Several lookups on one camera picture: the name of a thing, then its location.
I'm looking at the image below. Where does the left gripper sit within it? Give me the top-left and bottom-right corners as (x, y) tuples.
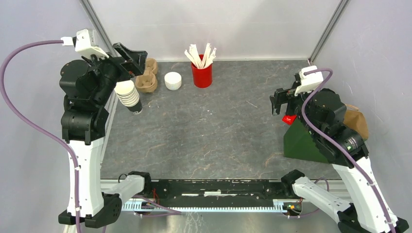
(83, 42), (148, 105)

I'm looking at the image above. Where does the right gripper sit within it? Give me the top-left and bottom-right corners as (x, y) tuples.
(269, 83), (322, 137)

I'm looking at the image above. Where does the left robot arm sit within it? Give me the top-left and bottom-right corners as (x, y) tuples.
(58, 43), (153, 229)

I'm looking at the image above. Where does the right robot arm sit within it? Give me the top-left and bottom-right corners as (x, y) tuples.
(270, 88), (409, 233)

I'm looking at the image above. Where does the red tag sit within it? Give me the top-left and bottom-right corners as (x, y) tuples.
(282, 115), (297, 125)

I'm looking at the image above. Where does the brown cardboard cup carrier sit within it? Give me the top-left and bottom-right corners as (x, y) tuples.
(135, 58), (158, 93)

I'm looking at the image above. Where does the stack of paper cups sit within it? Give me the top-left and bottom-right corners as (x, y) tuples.
(114, 80), (142, 115)

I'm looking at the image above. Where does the green box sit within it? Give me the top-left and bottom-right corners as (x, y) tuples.
(283, 120), (328, 164)

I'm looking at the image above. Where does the stack of white lids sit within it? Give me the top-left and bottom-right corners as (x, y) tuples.
(164, 72), (182, 91)

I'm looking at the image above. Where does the brown paper bag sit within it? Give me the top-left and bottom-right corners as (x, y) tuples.
(343, 104), (369, 141)

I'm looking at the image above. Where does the bundle of wrapped straws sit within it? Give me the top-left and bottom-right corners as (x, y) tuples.
(184, 43), (217, 69)

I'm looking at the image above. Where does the red straw holder cup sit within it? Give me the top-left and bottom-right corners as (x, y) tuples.
(191, 63), (213, 88)

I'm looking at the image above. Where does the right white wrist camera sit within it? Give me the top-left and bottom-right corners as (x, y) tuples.
(294, 66), (324, 96)

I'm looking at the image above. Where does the white cable duct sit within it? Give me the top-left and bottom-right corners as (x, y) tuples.
(122, 199), (287, 213)

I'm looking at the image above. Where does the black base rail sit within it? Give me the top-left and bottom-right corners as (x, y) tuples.
(151, 179), (296, 208)

